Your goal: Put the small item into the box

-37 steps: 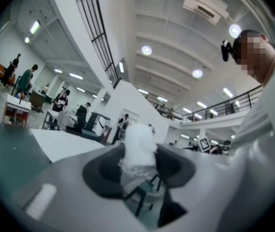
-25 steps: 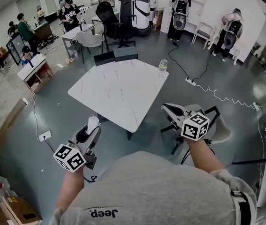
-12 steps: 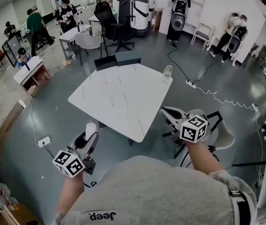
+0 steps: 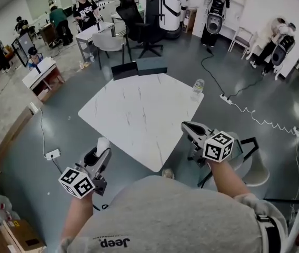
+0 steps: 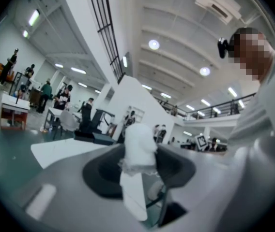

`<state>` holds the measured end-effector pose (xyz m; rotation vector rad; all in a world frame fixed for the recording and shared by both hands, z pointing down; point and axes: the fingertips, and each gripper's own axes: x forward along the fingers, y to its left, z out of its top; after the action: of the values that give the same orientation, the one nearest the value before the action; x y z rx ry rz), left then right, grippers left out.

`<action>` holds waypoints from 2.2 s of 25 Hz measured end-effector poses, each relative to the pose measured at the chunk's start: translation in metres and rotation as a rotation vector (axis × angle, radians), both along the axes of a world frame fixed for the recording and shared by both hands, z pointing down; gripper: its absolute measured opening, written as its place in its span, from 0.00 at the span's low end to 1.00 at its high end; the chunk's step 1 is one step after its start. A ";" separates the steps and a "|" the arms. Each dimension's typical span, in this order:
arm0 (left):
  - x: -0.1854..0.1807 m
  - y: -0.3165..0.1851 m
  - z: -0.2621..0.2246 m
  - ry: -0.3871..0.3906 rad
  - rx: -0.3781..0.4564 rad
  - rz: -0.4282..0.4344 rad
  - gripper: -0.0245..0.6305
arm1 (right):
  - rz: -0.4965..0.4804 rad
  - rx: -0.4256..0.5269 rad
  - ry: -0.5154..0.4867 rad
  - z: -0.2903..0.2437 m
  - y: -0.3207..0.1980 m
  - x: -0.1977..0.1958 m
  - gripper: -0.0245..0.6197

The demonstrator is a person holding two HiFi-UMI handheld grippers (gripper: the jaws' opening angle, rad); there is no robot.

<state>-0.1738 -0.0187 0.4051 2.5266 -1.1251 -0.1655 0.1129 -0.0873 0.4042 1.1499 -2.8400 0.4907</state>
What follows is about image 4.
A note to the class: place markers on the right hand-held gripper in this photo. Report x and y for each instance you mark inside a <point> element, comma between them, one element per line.
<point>218,147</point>

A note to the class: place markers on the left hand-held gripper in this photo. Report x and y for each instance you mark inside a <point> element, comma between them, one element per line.
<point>77,183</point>

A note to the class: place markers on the small white object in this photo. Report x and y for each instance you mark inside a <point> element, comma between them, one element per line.
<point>103,145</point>

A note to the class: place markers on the black box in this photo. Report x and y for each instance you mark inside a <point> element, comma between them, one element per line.
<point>124,71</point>

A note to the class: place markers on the person's right forearm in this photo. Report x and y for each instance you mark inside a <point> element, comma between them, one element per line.
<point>225,178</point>

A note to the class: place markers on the person's left forearm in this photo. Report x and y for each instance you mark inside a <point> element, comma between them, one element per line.
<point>78,217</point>

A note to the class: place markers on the brown cardboard box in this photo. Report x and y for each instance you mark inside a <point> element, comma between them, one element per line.
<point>20,236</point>

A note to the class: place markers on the tall cardboard box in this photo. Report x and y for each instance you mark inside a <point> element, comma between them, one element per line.
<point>190,20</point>

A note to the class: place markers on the white power strip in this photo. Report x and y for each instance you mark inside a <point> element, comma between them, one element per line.
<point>53,154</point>
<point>225,99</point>

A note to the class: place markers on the clear water bottle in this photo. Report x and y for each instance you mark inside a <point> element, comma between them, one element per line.
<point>198,87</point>

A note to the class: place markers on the person's shoe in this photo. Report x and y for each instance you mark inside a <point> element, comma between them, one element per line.
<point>168,173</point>

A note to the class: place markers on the grey shell chair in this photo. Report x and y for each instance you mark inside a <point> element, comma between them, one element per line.
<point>257,173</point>
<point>107,41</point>

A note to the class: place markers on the clear cup orange drink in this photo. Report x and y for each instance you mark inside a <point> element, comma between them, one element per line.
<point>83,65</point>

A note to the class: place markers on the small clear bottle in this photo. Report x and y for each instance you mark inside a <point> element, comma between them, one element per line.
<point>92,57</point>

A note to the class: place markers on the white wooden chair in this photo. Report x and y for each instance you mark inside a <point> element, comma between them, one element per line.
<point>243,39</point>

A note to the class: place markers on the white top wooden desk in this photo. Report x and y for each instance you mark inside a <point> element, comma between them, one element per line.
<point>40,70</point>

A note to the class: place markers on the white black backpack device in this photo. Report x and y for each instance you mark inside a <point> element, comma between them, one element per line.
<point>283,46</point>
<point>215,17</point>

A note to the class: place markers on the white black robot machine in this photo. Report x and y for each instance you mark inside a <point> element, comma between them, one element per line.
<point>169,12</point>
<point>184,1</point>

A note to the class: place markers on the grey metal table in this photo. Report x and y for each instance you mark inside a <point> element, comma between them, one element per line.
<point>91,33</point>

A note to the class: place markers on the black office chair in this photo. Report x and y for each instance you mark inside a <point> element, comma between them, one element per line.
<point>131,20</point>

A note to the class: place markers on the black framed board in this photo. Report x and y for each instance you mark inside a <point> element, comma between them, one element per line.
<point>23,47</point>

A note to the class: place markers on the brown wooden cabinet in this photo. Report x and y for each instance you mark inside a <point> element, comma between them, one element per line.
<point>47,33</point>

